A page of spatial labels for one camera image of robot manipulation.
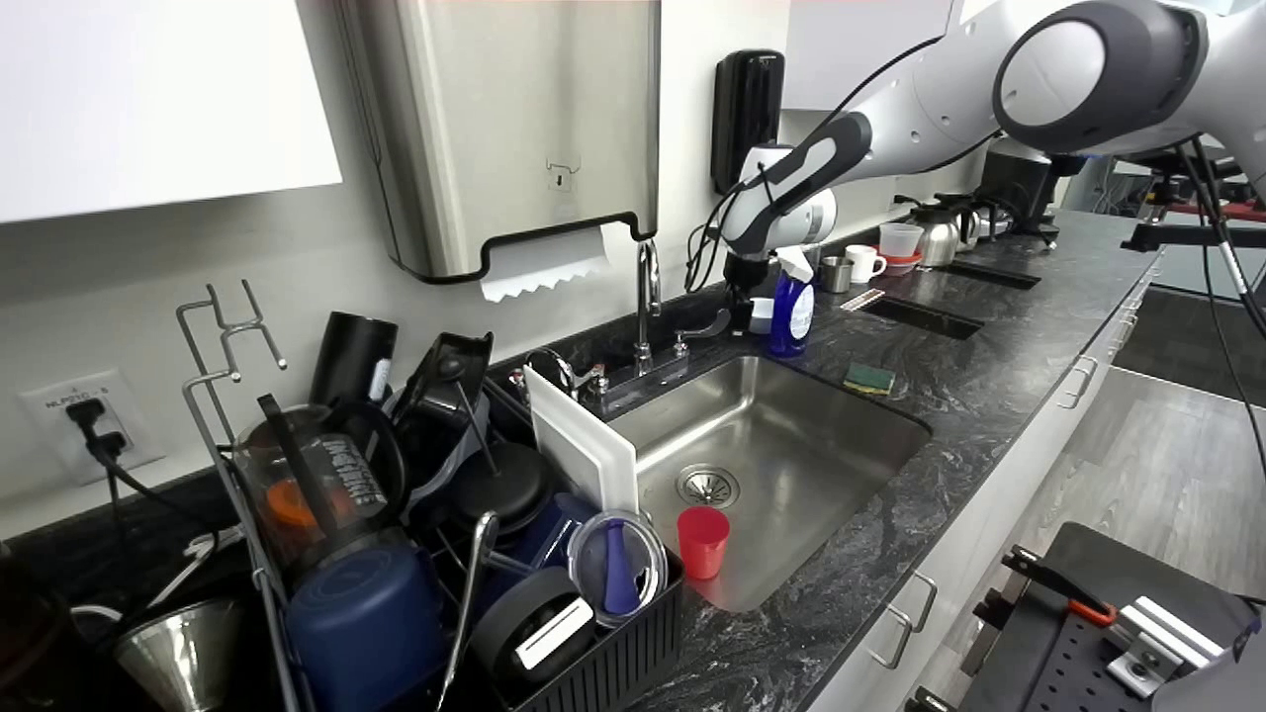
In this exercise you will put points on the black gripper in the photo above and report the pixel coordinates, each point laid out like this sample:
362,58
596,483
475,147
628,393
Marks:
740,272

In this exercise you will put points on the chrome faucet handle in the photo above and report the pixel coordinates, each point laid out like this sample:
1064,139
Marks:
687,338
574,383

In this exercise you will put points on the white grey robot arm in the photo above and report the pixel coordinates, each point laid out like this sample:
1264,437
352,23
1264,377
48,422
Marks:
1062,77

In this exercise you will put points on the blue dish soap bottle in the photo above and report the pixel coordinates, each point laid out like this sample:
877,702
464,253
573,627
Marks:
791,301

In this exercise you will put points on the white mug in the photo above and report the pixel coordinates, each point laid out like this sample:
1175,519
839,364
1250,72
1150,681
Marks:
864,264

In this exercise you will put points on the green yellow sponge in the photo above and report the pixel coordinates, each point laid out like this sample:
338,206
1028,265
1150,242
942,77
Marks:
869,383

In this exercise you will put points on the stainless steel sink basin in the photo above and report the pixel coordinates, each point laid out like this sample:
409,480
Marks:
806,454

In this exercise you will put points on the round metal sink drain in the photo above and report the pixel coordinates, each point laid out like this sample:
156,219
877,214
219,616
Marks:
710,483

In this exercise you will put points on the red plastic cup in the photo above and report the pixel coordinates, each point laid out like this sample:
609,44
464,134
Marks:
700,536

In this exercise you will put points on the black coffee machine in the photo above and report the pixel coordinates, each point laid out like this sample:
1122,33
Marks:
1020,186

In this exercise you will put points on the steel paper towel dispenser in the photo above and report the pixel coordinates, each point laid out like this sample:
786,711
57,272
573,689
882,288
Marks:
509,122

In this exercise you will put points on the clear glass with blue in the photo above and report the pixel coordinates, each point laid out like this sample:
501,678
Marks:
617,569

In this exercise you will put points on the black dish drying rack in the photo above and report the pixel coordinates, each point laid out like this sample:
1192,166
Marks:
492,532

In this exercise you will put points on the black equipment cart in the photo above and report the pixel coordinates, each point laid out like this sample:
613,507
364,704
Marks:
1103,627

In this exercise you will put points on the blue plastic pitcher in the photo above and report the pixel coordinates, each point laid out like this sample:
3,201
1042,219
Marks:
364,631

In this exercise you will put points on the metal funnel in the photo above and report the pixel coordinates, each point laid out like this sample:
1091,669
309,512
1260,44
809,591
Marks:
185,657

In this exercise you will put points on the chrome faucet base plate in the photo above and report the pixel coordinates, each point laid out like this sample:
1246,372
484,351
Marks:
628,385

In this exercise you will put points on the black wall soap dispenser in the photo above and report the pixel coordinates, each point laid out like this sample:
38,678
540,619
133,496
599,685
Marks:
745,110

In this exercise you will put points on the wire rack holder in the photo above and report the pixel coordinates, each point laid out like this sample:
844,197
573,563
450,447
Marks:
216,338

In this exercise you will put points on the white wall power outlet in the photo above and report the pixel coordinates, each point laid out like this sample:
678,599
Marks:
94,408

